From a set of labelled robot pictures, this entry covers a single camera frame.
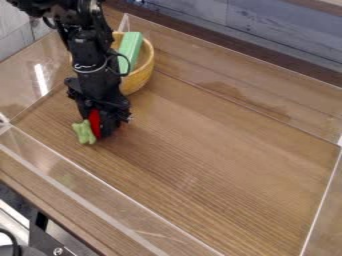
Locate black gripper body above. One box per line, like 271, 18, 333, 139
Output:
63, 64, 130, 122

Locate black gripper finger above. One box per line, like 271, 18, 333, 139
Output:
75, 100, 92, 119
100, 109, 126, 138

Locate red plush tomato green stem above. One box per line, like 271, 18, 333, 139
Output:
71, 109, 101, 145

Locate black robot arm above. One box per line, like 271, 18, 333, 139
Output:
5, 0, 130, 139

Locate wooden bowl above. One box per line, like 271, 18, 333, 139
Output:
69, 31, 156, 97

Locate green rectangular block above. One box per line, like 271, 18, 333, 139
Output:
117, 32, 142, 76

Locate clear acrylic tray walls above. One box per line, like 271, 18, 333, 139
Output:
0, 17, 342, 256

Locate black metal table bracket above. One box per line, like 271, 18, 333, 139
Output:
27, 206, 97, 256

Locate black cable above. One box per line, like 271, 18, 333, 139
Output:
0, 228, 21, 256

